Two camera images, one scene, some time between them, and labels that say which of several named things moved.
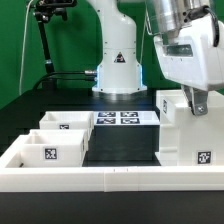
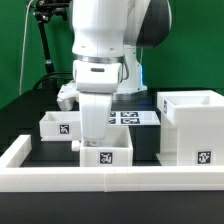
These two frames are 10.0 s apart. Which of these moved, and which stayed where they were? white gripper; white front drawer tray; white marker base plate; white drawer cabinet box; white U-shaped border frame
Moved: white gripper; white front drawer tray
Stayed: white drawer cabinet box; white marker base plate; white U-shaped border frame
